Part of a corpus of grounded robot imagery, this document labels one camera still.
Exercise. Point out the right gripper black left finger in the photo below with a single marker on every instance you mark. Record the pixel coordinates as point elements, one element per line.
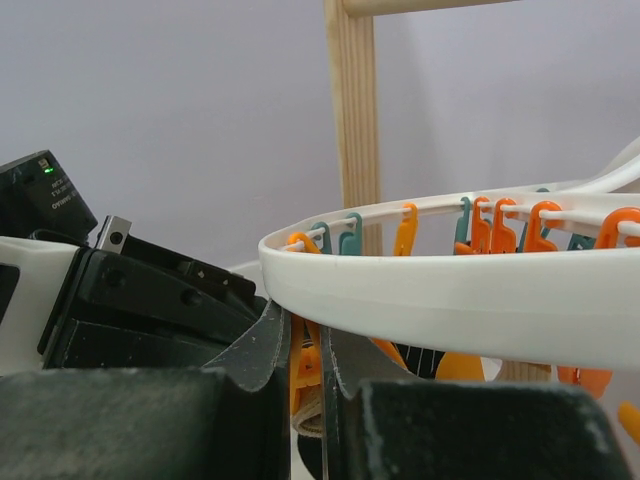
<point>228,419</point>

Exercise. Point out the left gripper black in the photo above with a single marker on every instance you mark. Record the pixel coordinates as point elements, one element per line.
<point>129,303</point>

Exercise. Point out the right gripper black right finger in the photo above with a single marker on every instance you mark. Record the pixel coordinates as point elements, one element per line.
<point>382,422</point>

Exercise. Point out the brown argyle sock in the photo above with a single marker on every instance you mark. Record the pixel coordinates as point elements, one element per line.
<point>307,420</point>

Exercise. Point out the white round clip hanger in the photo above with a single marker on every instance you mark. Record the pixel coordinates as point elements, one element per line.
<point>551,274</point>

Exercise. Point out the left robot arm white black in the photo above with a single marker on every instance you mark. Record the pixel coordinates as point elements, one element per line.
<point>36,193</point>

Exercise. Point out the orange clip between fingers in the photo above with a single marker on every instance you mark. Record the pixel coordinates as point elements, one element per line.
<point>305,363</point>

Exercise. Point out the wooden hanger stand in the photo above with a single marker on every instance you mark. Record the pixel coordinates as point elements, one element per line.
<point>352,66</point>

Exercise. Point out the black sock white stripes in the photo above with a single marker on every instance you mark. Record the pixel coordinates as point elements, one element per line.
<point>422,362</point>

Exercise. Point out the white plastic tub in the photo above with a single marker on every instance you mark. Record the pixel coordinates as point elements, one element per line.
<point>250,270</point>

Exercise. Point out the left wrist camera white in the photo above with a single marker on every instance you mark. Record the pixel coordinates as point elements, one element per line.
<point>56,309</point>

